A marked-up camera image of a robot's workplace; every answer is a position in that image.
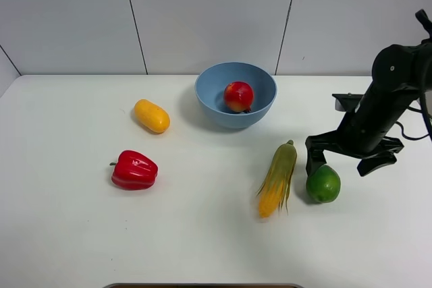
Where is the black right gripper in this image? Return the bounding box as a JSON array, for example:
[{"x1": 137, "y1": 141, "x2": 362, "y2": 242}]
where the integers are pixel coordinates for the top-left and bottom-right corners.
[{"x1": 305, "y1": 82, "x2": 419, "y2": 177}]

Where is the green lime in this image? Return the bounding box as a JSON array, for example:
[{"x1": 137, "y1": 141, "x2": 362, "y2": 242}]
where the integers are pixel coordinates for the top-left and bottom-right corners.
[{"x1": 306, "y1": 165, "x2": 341, "y2": 203}]

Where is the red pomegranate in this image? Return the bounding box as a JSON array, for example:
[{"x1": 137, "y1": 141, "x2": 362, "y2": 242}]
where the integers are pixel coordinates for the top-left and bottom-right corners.
[{"x1": 223, "y1": 81, "x2": 254, "y2": 113}]

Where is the yellow mango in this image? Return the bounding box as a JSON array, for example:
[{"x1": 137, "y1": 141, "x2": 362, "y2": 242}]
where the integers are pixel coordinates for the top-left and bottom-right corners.
[{"x1": 134, "y1": 99, "x2": 170, "y2": 134}]

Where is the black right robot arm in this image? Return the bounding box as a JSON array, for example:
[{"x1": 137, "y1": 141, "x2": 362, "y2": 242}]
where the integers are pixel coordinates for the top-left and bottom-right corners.
[{"x1": 305, "y1": 42, "x2": 431, "y2": 176}]

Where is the blue plastic bowl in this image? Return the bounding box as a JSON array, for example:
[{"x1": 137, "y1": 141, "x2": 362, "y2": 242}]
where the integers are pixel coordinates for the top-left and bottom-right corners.
[{"x1": 194, "y1": 62, "x2": 277, "y2": 129}]

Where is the corn cob with husk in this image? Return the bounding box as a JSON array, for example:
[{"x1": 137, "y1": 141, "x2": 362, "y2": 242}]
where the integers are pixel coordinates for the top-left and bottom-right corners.
[{"x1": 257, "y1": 140, "x2": 297, "y2": 219}]

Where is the red bell pepper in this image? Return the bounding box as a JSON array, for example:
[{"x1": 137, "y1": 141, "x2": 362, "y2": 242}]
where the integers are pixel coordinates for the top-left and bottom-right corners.
[{"x1": 110, "y1": 150, "x2": 159, "y2": 190}]

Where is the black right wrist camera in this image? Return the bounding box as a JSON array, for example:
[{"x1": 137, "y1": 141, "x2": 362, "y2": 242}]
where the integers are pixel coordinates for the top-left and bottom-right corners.
[{"x1": 332, "y1": 93, "x2": 363, "y2": 112}]

